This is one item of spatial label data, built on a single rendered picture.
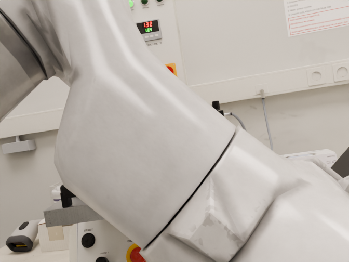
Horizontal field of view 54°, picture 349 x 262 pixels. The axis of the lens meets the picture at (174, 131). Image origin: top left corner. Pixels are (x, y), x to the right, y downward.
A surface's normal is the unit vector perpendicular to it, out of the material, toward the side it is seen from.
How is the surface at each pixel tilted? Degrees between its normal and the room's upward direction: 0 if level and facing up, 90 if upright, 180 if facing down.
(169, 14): 90
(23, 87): 129
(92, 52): 70
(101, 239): 65
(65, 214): 90
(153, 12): 90
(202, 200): 47
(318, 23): 90
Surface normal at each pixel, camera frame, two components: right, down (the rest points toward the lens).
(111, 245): -0.12, -0.36
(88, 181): -0.36, 0.36
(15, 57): 0.71, 0.24
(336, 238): -0.22, -0.86
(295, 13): -0.20, 0.08
